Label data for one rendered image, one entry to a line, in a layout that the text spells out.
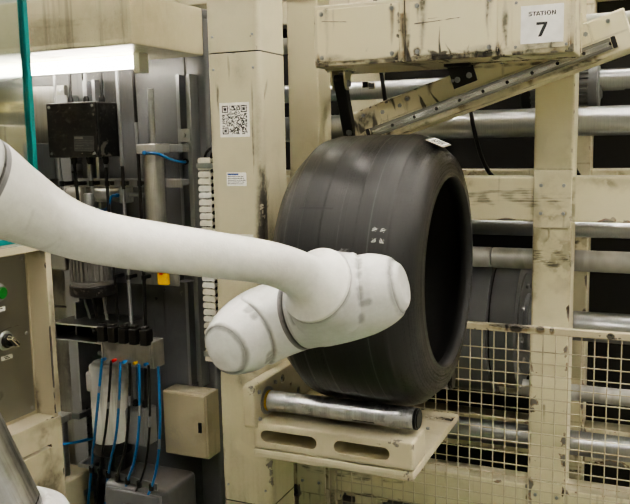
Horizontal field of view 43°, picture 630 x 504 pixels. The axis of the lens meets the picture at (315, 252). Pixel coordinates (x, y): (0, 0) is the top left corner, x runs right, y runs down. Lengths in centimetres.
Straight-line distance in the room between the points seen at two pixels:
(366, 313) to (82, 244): 36
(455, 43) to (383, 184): 49
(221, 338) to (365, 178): 56
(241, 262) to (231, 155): 86
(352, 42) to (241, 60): 31
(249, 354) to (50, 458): 81
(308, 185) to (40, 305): 61
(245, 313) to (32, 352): 79
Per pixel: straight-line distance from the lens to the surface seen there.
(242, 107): 176
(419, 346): 153
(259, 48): 176
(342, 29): 196
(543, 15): 183
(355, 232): 147
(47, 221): 87
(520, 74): 196
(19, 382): 176
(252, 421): 173
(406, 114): 202
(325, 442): 169
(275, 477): 192
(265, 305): 108
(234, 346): 107
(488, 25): 185
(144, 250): 91
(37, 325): 176
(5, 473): 105
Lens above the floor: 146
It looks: 8 degrees down
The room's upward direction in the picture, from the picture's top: 1 degrees counter-clockwise
